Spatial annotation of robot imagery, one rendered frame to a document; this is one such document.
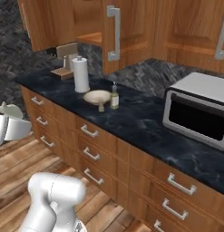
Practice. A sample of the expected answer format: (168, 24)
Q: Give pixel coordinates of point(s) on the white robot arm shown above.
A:
(53, 193)

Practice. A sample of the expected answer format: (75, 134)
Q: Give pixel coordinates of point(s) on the small beige shaker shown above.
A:
(101, 107)

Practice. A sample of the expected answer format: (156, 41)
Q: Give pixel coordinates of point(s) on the pale green glass bottle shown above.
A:
(114, 99)

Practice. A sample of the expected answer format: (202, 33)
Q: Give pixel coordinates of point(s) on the cream mixing bowl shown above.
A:
(96, 96)

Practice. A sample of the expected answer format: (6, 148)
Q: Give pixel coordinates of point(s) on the wooden cabinet door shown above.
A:
(50, 21)
(131, 33)
(192, 30)

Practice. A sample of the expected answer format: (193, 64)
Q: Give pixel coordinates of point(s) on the wooden drawer front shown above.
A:
(146, 196)
(107, 158)
(152, 169)
(109, 182)
(57, 142)
(149, 219)
(48, 104)
(33, 116)
(104, 136)

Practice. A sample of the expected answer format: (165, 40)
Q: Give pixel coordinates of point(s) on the white paper towel roll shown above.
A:
(81, 75)

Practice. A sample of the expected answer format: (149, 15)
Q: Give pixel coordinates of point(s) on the beige coffee machine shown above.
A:
(66, 51)

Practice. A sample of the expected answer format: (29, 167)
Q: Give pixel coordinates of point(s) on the silver toaster oven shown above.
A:
(204, 90)

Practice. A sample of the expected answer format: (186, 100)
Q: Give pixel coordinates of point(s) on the open wooden wall cabinet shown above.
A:
(89, 37)

